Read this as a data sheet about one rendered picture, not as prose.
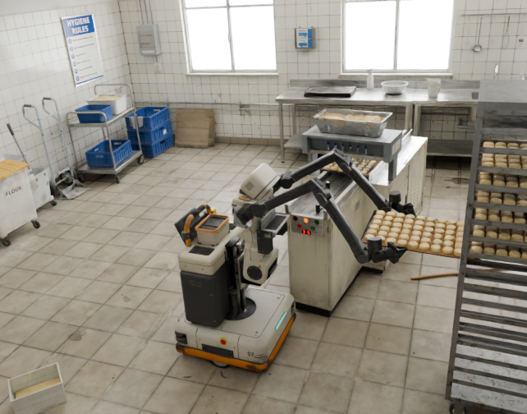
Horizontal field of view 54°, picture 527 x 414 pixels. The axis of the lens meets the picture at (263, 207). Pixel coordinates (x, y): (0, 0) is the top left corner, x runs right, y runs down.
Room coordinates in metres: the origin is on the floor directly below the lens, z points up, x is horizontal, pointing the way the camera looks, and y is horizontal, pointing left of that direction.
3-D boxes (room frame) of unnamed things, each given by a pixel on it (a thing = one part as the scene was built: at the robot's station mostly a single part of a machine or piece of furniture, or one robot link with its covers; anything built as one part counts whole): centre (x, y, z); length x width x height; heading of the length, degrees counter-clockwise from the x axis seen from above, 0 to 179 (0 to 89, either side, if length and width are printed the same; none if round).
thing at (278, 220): (2.87, -0.04, 0.93); 0.28 x 0.16 x 0.22; 157
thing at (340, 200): (3.99, -0.92, 0.87); 2.01 x 0.03 x 0.07; 150
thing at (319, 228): (3.22, -0.29, 0.77); 0.24 x 0.04 x 0.14; 60
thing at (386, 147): (3.97, -0.73, 1.01); 0.72 x 0.33 x 0.34; 60
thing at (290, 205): (4.14, -0.67, 0.87); 2.01 x 0.03 x 0.07; 150
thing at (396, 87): (6.49, -1.73, 0.94); 0.33 x 0.33 x 0.12
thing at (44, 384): (2.53, 1.49, 0.08); 0.30 x 0.22 x 0.16; 116
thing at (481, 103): (2.21, -0.97, 0.97); 0.03 x 0.03 x 1.70; 66
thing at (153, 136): (7.55, 1.61, 0.30); 0.60 x 0.40 x 0.20; 159
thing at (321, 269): (3.53, -0.48, 0.45); 0.70 x 0.34 x 0.90; 150
